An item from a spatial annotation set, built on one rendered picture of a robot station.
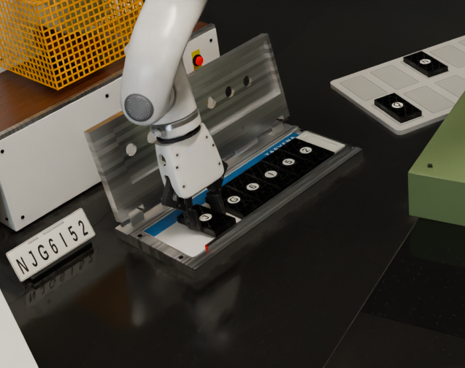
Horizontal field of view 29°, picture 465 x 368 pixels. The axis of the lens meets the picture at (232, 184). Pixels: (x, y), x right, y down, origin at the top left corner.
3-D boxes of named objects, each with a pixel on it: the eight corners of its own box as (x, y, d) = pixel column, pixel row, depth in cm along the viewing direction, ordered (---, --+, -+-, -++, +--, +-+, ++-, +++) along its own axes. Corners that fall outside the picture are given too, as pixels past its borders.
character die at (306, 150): (317, 169, 168) (317, 163, 168) (278, 153, 175) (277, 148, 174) (334, 157, 171) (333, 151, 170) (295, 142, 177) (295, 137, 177)
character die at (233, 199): (244, 220, 157) (244, 215, 157) (206, 202, 164) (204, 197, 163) (263, 207, 160) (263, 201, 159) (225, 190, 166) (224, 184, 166)
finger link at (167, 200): (155, 194, 148) (174, 215, 151) (181, 158, 151) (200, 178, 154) (150, 193, 149) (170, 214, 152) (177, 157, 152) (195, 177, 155)
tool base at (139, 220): (196, 280, 149) (193, 262, 147) (117, 236, 162) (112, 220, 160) (363, 159, 173) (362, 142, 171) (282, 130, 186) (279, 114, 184)
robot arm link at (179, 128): (167, 128, 144) (173, 145, 145) (207, 105, 148) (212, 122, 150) (136, 124, 150) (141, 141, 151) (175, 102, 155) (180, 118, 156)
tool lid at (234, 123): (88, 132, 151) (82, 131, 152) (124, 231, 159) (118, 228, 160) (268, 33, 175) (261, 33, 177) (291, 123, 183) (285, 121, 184)
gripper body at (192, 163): (167, 142, 145) (188, 203, 149) (213, 114, 150) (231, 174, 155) (139, 137, 150) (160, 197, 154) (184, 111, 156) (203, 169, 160)
